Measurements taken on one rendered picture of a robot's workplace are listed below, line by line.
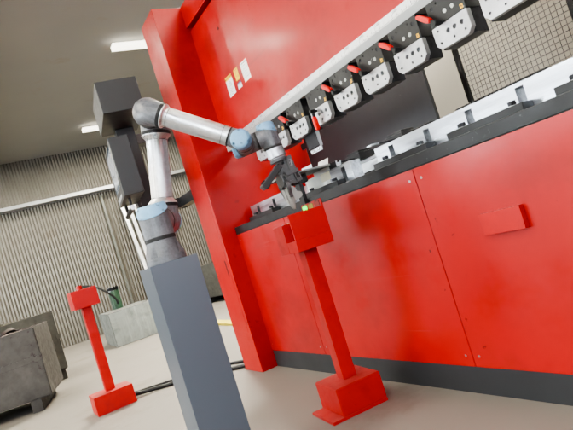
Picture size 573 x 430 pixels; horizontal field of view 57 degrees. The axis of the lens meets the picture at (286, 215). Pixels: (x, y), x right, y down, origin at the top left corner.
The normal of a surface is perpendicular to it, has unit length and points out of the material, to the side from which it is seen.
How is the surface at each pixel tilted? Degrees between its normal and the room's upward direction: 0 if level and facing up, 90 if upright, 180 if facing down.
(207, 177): 90
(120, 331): 90
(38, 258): 90
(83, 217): 90
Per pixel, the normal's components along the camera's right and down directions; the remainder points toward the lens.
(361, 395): 0.35, -0.15
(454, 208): -0.83, 0.24
